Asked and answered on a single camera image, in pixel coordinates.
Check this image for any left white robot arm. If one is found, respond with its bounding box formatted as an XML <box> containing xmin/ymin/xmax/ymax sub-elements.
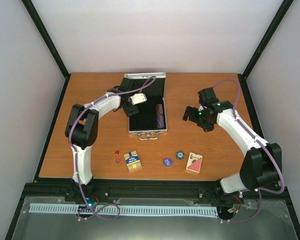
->
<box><xmin>65</xmin><ymin>78</ymin><xmax>147</xmax><ymax>202</ymax></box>

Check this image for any right black frame post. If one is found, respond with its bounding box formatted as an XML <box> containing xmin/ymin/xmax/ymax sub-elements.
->
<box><xmin>241</xmin><ymin>0</ymin><xmax>294</xmax><ymax>81</ymax></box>

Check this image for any teal poker chip stack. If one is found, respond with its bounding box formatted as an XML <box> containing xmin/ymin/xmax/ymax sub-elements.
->
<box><xmin>176</xmin><ymin>151</ymin><xmax>185</xmax><ymax>160</ymax></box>

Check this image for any purple dealer button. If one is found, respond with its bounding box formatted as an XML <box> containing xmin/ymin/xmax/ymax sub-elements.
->
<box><xmin>163</xmin><ymin>157</ymin><xmax>173</xmax><ymax>168</ymax></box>

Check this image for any brown poker chip stack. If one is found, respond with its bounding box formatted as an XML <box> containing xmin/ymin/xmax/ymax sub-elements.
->
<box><xmin>155</xmin><ymin>104</ymin><xmax>164</xmax><ymax>116</ymax></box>

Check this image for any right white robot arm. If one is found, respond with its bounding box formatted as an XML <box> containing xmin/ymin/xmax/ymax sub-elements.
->
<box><xmin>182</xmin><ymin>100</ymin><xmax>285</xmax><ymax>194</ymax></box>

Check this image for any light blue cable duct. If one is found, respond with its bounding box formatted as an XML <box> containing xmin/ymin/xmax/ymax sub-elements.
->
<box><xmin>28</xmin><ymin>203</ymin><xmax>218</xmax><ymax>218</ymax></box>

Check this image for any aluminium poker case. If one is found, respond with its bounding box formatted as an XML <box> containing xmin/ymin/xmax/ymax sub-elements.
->
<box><xmin>124</xmin><ymin>72</ymin><xmax>168</xmax><ymax>141</ymax></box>

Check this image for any blue playing card box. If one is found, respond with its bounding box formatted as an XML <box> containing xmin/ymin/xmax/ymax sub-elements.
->
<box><xmin>123</xmin><ymin>150</ymin><xmax>142</xmax><ymax>172</ymax></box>

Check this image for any left black frame post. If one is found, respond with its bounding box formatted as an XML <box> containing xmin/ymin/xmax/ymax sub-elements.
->
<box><xmin>21</xmin><ymin>0</ymin><xmax>70</xmax><ymax>79</ymax></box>

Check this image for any purple poker chip stack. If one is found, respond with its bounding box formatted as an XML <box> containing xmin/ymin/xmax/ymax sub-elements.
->
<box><xmin>156</xmin><ymin>114</ymin><xmax>165</xmax><ymax>129</ymax></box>

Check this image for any red playing card deck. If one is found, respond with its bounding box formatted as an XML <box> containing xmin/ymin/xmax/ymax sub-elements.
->
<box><xmin>185</xmin><ymin>152</ymin><xmax>203</xmax><ymax>174</ymax></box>

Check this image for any electronics board with led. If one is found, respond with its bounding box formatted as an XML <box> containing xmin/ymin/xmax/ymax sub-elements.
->
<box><xmin>78</xmin><ymin>194</ymin><xmax>100</xmax><ymax>213</ymax></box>

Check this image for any black frame post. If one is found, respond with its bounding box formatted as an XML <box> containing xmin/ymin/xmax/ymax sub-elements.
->
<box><xmin>21</xmin><ymin>0</ymin><xmax>70</xmax><ymax>79</ymax></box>
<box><xmin>241</xmin><ymin>0</ymin><xmax>294</xmax><ymax>81</ymax></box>

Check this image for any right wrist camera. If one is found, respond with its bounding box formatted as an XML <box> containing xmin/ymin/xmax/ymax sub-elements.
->
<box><xmin>197</xmin><ymin>87</ymin><xmax>219</xmax><ymax>108</ymax></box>

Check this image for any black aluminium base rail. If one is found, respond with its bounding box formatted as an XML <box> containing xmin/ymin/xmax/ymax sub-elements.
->
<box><xmin>64</xmin><ymin>177</ymin><xmax>243</xmax><ymax>204</ymax></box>

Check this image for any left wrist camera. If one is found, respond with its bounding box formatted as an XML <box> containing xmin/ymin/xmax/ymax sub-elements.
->
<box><xmin>129</xmin><ymin>93</ymin><xmax>147</xmax><ymax>105</ymax></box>

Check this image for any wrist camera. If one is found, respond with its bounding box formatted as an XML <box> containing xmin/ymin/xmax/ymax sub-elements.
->
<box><xmin>129</xmin><ymin>93</ymin><xmax>147</xmax><ymax>105</ymax></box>
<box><xmin>197</xmin><ymin>87</ymin><xmax>219</xmax><ymax>108</ymax></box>

